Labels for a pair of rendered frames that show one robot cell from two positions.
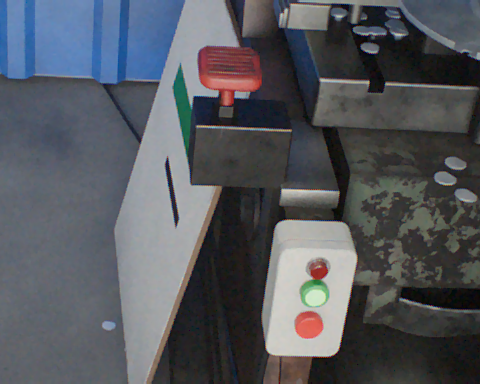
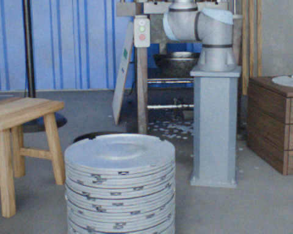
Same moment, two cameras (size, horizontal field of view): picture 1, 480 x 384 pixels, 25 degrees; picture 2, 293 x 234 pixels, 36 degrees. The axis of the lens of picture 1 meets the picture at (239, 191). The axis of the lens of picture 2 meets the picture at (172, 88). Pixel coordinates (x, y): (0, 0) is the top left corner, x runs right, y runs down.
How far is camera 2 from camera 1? 148 cm
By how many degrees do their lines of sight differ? 23
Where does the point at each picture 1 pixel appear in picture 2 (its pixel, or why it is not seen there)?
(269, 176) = (132, 13)
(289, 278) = (136, 26)
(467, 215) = not seen: hidden behind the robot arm
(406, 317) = (174, 64)
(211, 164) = (120, 11)
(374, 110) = (156, 8)
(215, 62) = not seen: outside the picture
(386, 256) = (161, 35)
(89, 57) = (105, 81)
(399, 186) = (160, 17)
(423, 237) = not seen: hidden behind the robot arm
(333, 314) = (147, 35)
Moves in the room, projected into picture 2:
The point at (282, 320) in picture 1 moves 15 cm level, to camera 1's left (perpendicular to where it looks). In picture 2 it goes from (137, 37) to (105, 37)
